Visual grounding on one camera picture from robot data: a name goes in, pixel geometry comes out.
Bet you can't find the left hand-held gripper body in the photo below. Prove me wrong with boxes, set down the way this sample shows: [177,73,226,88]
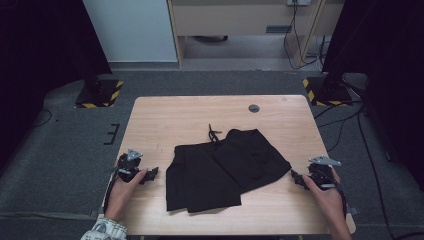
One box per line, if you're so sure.
[114,148,148,184]

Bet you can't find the black shorts with drawstring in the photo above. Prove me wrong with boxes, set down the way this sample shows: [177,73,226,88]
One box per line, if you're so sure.
[165,123,293,214]

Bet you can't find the person's right hand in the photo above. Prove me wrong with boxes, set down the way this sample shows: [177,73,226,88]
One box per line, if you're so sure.
[302,166,348,232]

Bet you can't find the hand-held gripper black cable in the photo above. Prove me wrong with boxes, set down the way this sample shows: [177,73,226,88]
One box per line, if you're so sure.
[102,168,122,216]
[316,168,349,219]

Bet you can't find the person's left hand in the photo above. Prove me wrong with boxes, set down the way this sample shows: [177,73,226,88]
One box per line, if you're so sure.
[104,160,148,223]

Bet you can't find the light wooden desk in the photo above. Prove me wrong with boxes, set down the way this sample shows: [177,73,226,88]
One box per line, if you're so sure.
[167,0,346,70]

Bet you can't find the thin black floor cable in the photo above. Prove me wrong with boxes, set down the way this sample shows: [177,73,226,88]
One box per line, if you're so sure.
[32,108,54,129]

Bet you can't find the long black floor cable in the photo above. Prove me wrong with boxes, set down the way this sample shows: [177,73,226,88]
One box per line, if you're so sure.
[357,111,424,240]

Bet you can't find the dark curtain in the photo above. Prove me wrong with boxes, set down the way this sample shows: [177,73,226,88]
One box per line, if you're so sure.
[0,0,113,174]
[321,0,424,192]

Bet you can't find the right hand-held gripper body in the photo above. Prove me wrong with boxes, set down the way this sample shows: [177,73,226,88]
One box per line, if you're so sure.
[307,155,343,192]

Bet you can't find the black floor cables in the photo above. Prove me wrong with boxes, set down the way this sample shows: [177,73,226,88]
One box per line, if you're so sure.
[313,99,365,154]

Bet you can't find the left hand-held gripper black cable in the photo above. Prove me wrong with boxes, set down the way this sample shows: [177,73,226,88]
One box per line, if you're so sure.
[102,168,122,216]

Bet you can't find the right hand-held gripper black cable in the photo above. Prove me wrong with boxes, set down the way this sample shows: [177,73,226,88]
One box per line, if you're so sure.
[316,168,349,219]

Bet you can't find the white panel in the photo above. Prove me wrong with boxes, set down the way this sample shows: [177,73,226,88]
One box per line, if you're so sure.
[82,0,179,64]

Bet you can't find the black hanging cables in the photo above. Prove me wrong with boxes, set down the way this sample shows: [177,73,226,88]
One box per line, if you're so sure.
[282,0,327,72]

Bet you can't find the black stand with striped base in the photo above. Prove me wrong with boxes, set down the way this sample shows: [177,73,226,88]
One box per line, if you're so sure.
[302,49,355,108]
[74,49,125,110]

